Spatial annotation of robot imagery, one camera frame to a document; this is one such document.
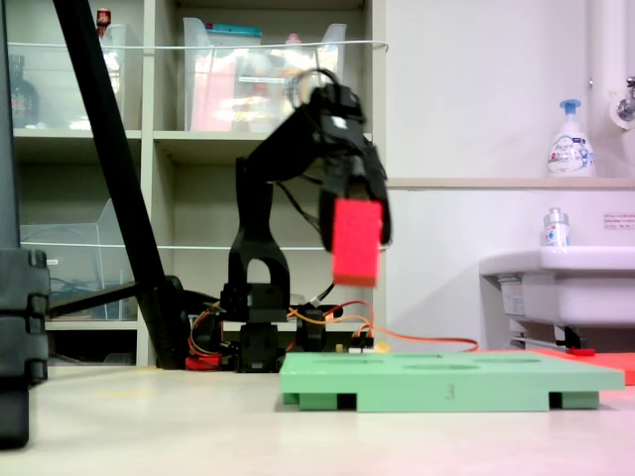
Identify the red square block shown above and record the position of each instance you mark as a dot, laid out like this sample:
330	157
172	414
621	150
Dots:
357	243

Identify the large clear storage bin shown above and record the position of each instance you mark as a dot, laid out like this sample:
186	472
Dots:
248	89

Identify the yellow bottle with pink cap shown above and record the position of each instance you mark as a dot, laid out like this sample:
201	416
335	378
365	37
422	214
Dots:
293	39

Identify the pink package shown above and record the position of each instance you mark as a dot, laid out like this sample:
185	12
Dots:
213	94

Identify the beige shelf unit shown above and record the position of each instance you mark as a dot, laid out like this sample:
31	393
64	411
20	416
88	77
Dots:
198	149

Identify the small clear sanitizer bottle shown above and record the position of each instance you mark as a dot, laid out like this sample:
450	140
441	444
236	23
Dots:
555	230

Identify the white blue soap pump bottle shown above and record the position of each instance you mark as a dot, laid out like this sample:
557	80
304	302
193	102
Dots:
570	149

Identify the green shape-sorting board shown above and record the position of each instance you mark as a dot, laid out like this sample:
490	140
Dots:
446	382

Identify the white sink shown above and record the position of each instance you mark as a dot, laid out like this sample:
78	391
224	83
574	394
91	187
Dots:
570	287

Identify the clear angled storage bin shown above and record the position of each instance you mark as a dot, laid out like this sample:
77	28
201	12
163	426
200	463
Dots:
74	258

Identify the metal faucet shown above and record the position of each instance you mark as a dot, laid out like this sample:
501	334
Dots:
626	104

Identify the brown bottle with red cap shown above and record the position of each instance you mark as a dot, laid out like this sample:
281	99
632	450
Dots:
103	22

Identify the small red clip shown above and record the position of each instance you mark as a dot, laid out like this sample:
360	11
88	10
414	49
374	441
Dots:
581	352

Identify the clear bin with bottles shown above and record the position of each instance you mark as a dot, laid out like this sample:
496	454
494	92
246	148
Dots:
64	89

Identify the dark round bottle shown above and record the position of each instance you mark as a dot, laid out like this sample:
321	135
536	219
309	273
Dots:
24	99

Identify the notched black stack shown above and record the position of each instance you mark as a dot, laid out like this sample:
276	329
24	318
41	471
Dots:
20	322

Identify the white wall pipe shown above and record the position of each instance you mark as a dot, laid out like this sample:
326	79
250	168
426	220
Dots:
607	49

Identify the dark grey post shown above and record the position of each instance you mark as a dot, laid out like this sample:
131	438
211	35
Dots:
9	124

